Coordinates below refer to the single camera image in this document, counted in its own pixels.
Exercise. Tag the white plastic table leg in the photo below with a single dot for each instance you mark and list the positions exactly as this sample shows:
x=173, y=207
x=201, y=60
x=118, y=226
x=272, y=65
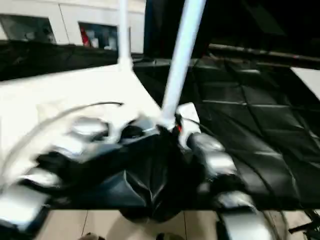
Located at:
x=123, y=32
x=180, y=55

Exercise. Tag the white plastic table top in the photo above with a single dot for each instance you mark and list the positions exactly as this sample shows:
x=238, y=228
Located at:
x=50, y=100

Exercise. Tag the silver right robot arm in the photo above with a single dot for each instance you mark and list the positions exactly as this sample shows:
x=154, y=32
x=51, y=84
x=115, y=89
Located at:
x=220, y=165

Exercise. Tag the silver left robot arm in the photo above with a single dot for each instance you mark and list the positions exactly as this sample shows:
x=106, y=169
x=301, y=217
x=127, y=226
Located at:
x=55, y=155

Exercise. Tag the black plastic mat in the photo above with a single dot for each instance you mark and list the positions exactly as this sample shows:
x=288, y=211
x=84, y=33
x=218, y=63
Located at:
x=260, y=125

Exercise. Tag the black metal rod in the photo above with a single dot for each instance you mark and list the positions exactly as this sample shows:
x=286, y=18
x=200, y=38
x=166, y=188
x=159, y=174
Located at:
x=265, y=52

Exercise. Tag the white glass-door cabinet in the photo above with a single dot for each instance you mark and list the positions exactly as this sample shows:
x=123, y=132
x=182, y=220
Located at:
x=65, y=17

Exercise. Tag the white flat panel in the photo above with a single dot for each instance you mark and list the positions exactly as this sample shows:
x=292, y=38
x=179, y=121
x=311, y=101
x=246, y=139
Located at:
x=309, y=80

